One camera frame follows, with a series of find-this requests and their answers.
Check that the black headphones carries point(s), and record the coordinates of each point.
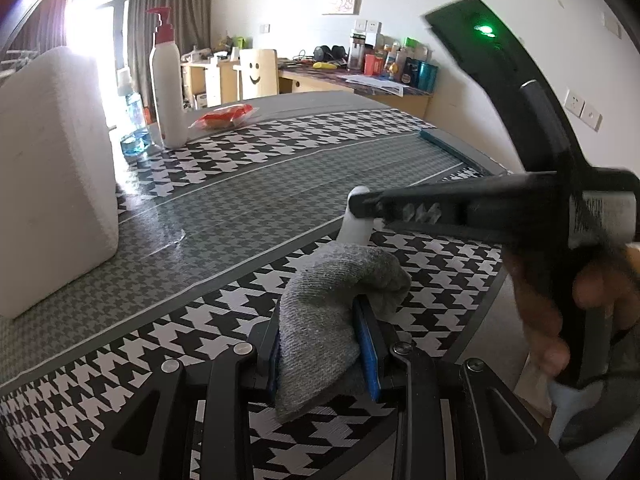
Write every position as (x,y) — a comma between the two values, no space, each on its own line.
(330,53)

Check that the white paper sheets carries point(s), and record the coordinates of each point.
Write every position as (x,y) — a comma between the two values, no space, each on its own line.
(375,84)

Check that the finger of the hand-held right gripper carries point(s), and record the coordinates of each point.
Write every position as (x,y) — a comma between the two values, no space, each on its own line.
(450,205)

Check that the glass balcony door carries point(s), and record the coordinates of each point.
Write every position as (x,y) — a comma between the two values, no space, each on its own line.
(100,25)

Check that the clear bottle blue liquid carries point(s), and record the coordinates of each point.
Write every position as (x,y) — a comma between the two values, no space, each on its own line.
(135,135)

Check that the white cloth piece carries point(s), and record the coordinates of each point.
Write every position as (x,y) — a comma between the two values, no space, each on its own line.
(355,230)

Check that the wooden desk patterned top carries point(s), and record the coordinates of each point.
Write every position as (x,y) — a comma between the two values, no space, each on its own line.
(305,82)

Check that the person's right hand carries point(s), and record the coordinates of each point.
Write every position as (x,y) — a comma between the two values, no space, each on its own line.
(540,305)

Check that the teal can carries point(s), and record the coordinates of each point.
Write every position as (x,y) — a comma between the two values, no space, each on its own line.
(428,76)

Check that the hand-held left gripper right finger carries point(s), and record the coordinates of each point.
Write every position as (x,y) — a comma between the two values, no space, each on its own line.
(370,355)

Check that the white foam box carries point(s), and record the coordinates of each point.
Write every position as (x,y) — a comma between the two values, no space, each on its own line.
(50,185)

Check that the black white houndstooth tablecloth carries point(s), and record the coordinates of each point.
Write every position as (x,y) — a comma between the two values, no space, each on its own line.
(225,200)

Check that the white pump bottle red top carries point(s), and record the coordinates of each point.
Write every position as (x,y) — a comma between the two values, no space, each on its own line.
(167,90)

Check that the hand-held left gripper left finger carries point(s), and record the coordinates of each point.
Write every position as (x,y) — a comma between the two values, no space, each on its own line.
(273,370)

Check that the wooden chair smiley face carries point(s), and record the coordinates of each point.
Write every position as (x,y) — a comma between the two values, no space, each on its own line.
(256,72)

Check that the orange bottle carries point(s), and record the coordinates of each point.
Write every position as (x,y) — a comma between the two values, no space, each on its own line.
(390,64)

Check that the small white wall socket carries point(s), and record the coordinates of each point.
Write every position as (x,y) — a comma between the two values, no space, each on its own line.
(264,28)

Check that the yellow banana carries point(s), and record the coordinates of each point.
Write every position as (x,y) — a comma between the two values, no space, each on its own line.
(324,65)

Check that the white double wall socket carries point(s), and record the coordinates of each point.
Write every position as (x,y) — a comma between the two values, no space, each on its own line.
(582,109)

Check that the red plastic packet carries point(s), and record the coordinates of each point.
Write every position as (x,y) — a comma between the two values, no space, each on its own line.
(222,116)

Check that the white wall socket pair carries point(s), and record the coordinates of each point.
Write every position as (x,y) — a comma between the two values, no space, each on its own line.
(369,30)

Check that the white bottle green cap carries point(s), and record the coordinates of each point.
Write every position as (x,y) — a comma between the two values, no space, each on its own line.
(411,46)

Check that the brown curtain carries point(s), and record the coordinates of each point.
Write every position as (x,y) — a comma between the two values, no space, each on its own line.
(170,10)
(45,20)

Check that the clear bottle dark lid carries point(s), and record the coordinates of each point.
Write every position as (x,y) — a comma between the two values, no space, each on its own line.
(357,55)

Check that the grey sock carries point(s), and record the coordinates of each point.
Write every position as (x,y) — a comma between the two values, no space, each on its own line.
(320,320)

